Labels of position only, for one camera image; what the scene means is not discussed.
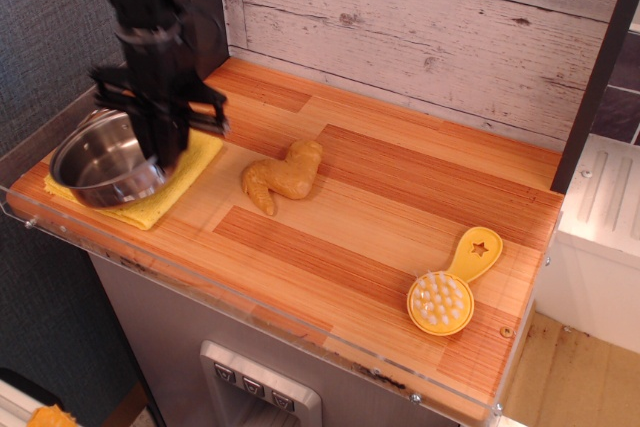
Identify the toy chicken wing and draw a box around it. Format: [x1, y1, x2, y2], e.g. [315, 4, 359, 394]
[241, 140, 323, 216]

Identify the clear acrylic table guard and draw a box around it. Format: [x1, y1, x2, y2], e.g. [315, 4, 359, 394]
[1, 58, 562, 426]

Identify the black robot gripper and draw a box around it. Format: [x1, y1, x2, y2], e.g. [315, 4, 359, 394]
[90, 39, 229, 178]

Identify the dark right frame post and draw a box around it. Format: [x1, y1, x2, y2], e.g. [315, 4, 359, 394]
[551, 0, 639, 194]

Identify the white plastic furniture piece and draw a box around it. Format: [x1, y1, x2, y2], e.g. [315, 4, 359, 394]
[534, 135, 639, 352]

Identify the orange object bottom left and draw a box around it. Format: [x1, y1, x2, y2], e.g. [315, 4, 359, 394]
[26, 405, 78, 427]

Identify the yellow folded cloth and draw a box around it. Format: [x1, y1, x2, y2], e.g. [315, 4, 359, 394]
[44, 130, 223, 231]

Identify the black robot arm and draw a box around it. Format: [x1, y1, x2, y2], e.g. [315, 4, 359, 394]
[91, 0, 229, 169]

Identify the silver dispenser button panel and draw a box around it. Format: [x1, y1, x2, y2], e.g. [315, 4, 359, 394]
[200, 340, 323, 426]

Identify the stainless steel pot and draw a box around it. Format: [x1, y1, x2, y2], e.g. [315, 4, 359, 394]
[49, 109, 176, 208]

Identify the yellow round brush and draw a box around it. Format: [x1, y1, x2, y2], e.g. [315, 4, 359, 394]
[406, 227, 503, 337]

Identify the grey toy fridge cabinet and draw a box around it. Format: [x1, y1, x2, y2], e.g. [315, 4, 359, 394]
[91, 256, 453, 426]

